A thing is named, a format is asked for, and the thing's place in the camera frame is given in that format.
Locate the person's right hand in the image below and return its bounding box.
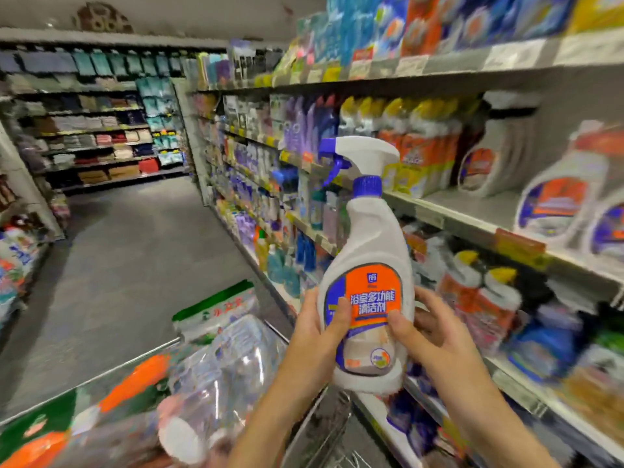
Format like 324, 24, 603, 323
388, 285, 504, 416

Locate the person's left hand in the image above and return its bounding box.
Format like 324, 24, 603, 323
276, 287, 354, 406

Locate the yellow-capped pink-label cleaner bottle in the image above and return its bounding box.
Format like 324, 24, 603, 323
435, 250, 484, 322
468, 266, 525, 357

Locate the blue spray bottle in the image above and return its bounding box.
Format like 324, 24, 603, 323
505, 302, 586, 386

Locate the cluster of teal cleaner bottles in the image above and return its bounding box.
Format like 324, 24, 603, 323
255, 224, 323, 303

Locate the white blue-collar spray bottle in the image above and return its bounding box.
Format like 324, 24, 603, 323
317, 134, 419, 396
456, 90, 523, 199

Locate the large green white cleaner pouch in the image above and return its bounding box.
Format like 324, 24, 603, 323
0, 385, 81, 445
170, 279, 259, 347

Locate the cluster of green cleaner bottles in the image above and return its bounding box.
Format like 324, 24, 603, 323
307, 190, 343, 248

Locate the row of white green-capped bottles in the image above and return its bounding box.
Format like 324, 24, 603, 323
560, 326, 624, 445

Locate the white orange-trigger spray bottle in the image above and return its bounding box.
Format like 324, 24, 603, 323
512, 120, 610, 252
583, 126, 624, 269

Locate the row of yellow-capped cleaner bottles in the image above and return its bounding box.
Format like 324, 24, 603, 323
336, 92, 464, 201

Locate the row of purple cleaner bottles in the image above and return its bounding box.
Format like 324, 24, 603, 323
283, 92, 341, 162

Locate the row of blue cleaner packs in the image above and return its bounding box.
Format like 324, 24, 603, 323
292, 0, 577, 69

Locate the yellow cleaner pack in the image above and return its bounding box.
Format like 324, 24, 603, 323
570, 0, 624, 35

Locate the person's right forearm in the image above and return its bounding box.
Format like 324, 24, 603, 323
453, 380, 562, 468

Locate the grey shopping cart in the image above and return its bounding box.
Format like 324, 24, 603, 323
0, 326, 376, 468

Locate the orange promo sign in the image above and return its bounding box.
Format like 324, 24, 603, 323
490, 227, 553, 272

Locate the store shelving with refill pouches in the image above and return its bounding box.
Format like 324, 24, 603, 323
0, 175, 70, 332

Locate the distant store shelving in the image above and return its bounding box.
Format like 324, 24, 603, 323
0, 29, 211, 196

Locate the round patterned wall ornament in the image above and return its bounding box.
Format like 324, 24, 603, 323
73, 3, 135, 35

